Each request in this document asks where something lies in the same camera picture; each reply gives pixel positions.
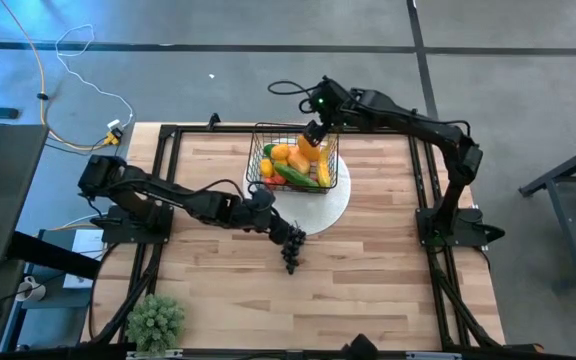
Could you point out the green plant in white pot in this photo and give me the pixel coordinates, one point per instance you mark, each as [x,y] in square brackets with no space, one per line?
[155,322]

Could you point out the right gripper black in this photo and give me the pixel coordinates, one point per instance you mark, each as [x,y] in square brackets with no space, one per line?
[333,102]

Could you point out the yellow-orange mango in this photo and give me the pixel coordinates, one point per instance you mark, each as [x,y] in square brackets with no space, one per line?
[309,151]

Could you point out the grey desk with black legs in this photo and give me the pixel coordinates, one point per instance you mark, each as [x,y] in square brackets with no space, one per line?
[568,200]

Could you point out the large yellow lemon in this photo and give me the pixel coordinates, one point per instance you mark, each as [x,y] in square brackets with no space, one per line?
[280,151]

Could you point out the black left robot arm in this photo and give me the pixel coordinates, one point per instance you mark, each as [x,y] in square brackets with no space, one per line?
[168,192]

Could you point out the white mug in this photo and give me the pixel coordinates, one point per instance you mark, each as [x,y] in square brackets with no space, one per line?
[30,289]

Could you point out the small yellow lemon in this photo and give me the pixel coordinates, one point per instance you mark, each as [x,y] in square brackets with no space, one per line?
[267,168]

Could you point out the dark purple grape bunch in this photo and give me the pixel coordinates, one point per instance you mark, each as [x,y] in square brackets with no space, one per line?
[293,250]

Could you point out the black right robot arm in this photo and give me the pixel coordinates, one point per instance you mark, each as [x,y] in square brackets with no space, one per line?
[418,130]

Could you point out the green lime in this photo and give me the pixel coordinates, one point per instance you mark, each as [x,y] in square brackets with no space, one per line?
[268,150]

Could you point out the white and yellow power plug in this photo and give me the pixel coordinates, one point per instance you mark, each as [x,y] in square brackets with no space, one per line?
[113,132]

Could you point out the green cucumber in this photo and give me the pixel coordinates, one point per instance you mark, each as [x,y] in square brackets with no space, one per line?
[295,176]

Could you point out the dark side desk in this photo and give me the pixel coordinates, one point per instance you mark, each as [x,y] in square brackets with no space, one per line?
[3,195]

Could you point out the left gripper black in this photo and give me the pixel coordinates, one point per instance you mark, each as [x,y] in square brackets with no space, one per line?
[260,212]

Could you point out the white round plate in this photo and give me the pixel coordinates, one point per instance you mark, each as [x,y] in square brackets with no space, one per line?
[328,210]

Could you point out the pale orange fruit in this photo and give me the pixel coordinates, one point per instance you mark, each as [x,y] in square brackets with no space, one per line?
[299,162]

